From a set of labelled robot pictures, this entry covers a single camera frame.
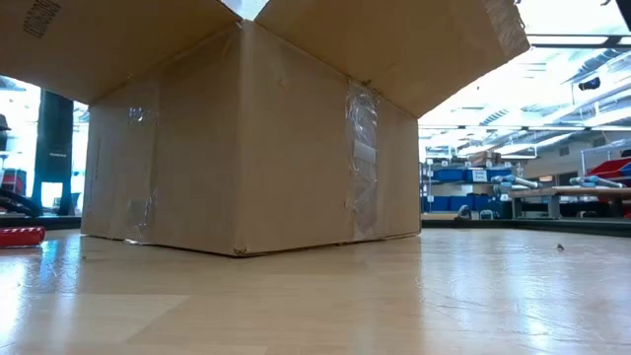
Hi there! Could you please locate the red crate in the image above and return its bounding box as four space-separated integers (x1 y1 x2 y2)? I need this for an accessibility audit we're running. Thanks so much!
0 167 29 196

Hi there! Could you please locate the tall black tower stand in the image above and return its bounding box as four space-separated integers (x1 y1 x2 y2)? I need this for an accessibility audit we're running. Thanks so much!
32 88 75 217

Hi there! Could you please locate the red box cutter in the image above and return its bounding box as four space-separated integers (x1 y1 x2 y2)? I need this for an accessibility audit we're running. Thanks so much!
0 226 47 249

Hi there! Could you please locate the blue storage bin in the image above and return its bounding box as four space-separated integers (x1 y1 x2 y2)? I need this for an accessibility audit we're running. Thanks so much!
422 194 494 212
433 169 467 184

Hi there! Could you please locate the red storage bin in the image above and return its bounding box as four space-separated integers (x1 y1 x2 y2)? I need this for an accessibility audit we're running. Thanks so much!
585 157 631 180

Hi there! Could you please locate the wooden workbench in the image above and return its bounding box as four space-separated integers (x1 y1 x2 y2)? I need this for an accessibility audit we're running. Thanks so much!
507 185 631 221

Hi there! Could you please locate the cardboard box on shelf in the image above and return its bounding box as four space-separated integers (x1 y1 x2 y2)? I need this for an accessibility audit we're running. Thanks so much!
467 150 503 168

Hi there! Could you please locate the brown cardboard box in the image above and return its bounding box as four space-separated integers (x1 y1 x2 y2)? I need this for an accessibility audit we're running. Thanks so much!
0 0 531 258

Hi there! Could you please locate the grey blue robot tube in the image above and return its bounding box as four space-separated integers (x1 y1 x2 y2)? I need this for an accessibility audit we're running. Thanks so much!
490 173 542 194
569 175 626 190

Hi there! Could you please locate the thick black hose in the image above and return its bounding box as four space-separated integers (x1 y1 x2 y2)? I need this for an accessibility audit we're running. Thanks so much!
0 189 44 218

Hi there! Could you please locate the black overhead frame beam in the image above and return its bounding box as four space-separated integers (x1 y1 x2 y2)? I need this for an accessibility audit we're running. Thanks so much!
525 33 631 49

